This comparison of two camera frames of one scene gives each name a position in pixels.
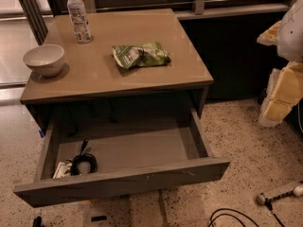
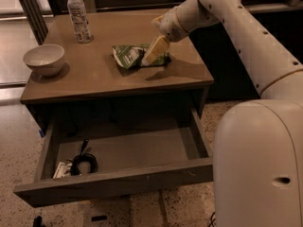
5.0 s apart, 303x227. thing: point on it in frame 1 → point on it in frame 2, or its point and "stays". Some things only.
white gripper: x=292 y=35 → x=169 y=26
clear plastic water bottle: x=80 y=22 stays
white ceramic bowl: x=45 y=60 stays
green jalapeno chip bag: x=149 y=55 stays
